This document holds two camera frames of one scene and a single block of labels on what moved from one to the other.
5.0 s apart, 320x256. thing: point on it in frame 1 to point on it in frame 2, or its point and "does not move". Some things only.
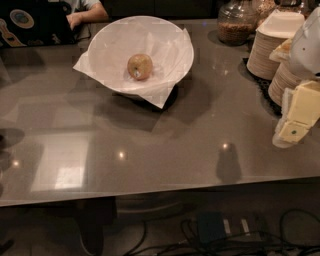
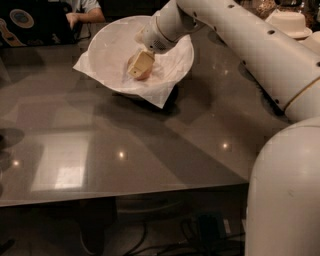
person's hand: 74,19 does not move
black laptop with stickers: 29,23 does not move
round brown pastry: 139,66 does not move
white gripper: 306,50 to 154,37
